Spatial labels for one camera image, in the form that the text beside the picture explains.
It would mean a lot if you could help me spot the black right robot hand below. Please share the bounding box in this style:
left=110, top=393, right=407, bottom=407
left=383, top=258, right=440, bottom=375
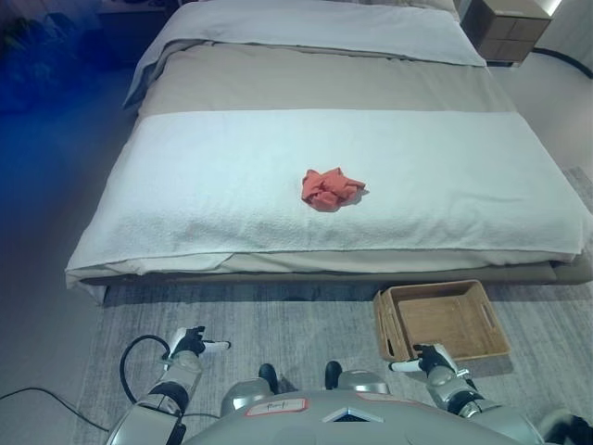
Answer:
left=388, top=343, right=457, bottom=375

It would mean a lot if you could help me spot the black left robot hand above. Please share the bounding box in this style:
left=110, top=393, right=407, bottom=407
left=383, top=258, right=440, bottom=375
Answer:
left=170, top=325, right=232, bottom=359

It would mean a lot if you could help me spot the red cloth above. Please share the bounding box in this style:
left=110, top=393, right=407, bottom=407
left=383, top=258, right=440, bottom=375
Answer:
left=300, top=167, right=368, bottom=214

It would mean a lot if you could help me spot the wooden woven basket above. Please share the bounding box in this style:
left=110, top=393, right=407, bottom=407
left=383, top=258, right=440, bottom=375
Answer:
left=372, top=279, right=512, bottom=363

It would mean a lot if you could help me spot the white textured bed blanket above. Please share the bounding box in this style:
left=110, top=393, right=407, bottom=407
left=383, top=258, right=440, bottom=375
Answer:
left=65, top=108, right=593, bottom=274

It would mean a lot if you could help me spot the beige bed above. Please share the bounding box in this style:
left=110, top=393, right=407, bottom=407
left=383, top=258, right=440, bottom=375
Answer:
left=65, top=0, right=593, bottom=305

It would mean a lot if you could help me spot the silver right robot leg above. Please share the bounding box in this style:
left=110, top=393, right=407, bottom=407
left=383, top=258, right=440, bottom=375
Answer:
left=324, top=360, right=390, bottom=396

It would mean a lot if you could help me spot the silver robot leg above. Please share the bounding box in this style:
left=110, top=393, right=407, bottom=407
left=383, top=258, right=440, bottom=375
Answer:
left=219, top=362, right=280, bottom=417
left=324, top=360, right=390, bottom=396

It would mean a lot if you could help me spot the silver left robot leg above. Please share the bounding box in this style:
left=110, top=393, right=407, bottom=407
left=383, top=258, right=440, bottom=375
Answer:
left=219, top=362, right=280, bottom=417

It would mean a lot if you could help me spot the silver robot torso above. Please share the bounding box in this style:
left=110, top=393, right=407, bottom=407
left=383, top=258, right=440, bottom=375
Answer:
left=183, top=388, right=546, bottom=445

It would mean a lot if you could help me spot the wooden bedside cabinet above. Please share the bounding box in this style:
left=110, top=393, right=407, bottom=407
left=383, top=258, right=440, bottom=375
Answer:
left=460, top=0, right=553, bottom=64

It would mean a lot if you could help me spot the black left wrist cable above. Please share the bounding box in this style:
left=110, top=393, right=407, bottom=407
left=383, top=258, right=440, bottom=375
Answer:
left=120, top=335, right=173, bottom=405

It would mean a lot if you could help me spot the black curved floor cable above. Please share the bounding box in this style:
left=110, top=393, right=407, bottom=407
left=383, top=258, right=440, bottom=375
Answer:
left=531, top=46, right=593, bottom=78

